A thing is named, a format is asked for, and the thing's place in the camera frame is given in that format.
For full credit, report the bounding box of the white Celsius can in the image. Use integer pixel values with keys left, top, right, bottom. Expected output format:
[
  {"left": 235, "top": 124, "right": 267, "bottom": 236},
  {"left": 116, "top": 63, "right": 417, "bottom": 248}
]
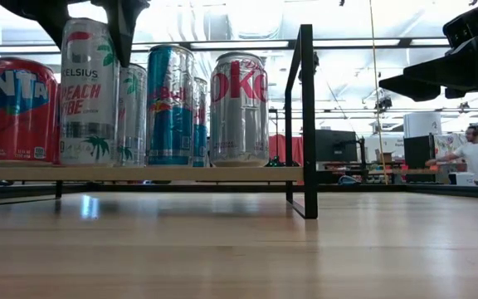
[
  {"left": 59, "top": 17, "right": 121, "bottom": 167},
  {"left": 116, "top": 61, "right": 149, "bottom": 168}
]

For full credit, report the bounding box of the blue silver Red Bull can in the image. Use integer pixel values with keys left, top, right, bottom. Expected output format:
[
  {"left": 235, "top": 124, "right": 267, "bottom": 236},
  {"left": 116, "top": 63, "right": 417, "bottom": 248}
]
[
  {"left": 145, "top": 44, "right": 196, "bottom": 168},
  {"left": 193, "top": 76, "right": 210, "bottom": 168}
]

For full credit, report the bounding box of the red Fanta can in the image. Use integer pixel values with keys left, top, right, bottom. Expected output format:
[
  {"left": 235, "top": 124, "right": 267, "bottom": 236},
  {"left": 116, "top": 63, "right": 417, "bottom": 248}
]
[{"left": 0, "top": 56, "right": 61, "bottom": 167}]

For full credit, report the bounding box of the silver Diet Coke can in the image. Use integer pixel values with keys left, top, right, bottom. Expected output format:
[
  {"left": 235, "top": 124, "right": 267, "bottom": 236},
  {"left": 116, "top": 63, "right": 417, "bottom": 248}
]
[{"left": 208, "top": 51, "right": 271, "bottom": 168}]

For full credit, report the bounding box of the colourful printed poster board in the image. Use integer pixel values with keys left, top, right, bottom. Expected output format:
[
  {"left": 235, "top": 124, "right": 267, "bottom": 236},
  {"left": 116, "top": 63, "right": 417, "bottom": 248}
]
[{"left": 433, "top": 132, "right": 466, "bottom": 161}]

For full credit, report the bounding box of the black monitor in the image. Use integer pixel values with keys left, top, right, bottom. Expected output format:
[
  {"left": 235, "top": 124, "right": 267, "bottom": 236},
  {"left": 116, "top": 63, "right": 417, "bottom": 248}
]
[
  {"left": 316, "top": 129, "right": 359, "bottom": 163},
  {"left": 403, "top": 135, "right": 436, "bottom": 170}
]

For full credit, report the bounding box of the cardboard box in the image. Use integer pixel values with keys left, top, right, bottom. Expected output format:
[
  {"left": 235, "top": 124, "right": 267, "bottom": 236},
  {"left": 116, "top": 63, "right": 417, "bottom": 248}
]
[{"left": 374, "top": 149, "right": 394, "bottom": 164}]

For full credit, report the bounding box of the long ceiling light bar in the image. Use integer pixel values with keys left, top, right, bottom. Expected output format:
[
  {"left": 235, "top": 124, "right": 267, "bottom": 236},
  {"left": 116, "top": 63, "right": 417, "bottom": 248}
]
[{"left": 0, "top": 37, "right": 451, "bottom": 54}]

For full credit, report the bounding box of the wooden workbench with red items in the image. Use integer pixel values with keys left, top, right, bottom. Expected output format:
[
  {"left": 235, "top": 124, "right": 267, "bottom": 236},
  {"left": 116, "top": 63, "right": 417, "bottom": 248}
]
[{"left": 321, "top": 159, "right": 468, "bottom": 186}]

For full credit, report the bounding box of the orange curtain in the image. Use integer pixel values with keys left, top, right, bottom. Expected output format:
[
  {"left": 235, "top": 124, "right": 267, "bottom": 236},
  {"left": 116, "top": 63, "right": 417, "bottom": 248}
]
[{"left": 268, "top": 133, "right": 305, "bottom": 168}]

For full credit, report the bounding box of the black ceiling-mounted camera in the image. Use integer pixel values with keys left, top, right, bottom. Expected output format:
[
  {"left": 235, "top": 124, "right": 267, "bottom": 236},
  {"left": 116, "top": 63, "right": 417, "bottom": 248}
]
[{"left": 373, "top": 95, "right": 393, "bottom": 112}]

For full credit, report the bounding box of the yellow hanging extension cord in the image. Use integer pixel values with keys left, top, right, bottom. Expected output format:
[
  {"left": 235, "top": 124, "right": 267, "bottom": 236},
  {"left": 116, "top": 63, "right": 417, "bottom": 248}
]
[{"left": 367, "top": 0, "right": 389, "bottom": 186}]

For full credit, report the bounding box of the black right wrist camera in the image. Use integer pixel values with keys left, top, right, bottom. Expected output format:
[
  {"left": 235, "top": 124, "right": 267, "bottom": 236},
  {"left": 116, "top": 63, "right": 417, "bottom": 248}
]
[{"left": 441, "top": 2, "right": 478, "bottom": 47}]

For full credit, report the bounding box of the black aluminium table frame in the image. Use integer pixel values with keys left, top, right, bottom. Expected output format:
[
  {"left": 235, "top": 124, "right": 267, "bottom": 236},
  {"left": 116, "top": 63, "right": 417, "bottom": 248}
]
[{"left": 0, "top": 181, "right": 478, "bottom": 208}]

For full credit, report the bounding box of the wooden shelf with black frame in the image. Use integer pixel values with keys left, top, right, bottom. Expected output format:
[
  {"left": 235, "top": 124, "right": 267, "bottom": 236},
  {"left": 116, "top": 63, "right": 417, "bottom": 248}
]
[{"left": 0, "top": 23, "right": 319, "bottom": 220}]

